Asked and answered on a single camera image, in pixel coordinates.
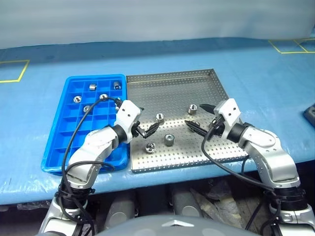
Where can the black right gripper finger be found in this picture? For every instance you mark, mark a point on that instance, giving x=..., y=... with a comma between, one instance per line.
x=208, y=108
x=195, y=126

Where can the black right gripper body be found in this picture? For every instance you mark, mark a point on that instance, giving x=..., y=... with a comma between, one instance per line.
x=217, y=126

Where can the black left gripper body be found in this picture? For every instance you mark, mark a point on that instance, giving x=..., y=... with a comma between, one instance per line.
x=135, y=129

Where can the metal nut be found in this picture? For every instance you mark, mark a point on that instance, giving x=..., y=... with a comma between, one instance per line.
x=150, y=147
x=193, y=109

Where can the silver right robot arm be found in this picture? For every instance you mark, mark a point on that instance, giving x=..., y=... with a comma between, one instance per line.
x=268, y=152

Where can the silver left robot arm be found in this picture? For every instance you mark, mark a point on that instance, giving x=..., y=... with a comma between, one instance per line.
x=96, y=145

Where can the blue compartment tray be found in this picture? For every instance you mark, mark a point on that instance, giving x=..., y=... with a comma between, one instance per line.
x=64, y=137

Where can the perforated metal tray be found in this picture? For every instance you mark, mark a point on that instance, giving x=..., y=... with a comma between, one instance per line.
x=172, y=93

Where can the blue plastic table cover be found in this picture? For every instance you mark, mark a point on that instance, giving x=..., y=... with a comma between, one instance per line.
x=265, y=98

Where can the crumpled grey plastic sheet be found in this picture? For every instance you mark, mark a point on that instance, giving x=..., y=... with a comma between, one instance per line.
x=221, y=201

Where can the black flat object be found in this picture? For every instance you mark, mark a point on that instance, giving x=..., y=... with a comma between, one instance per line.
x=310, y=115

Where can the grey robot torso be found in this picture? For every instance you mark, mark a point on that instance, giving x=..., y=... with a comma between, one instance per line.
x=147, y=227

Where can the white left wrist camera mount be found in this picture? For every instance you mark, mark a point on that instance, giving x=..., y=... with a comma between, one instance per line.
x=128, y=113

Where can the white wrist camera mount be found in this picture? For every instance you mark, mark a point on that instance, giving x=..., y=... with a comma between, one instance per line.
x=128, y=113
x=230, y=111

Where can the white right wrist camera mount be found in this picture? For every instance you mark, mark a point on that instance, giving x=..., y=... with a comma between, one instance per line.
x=230, y=111

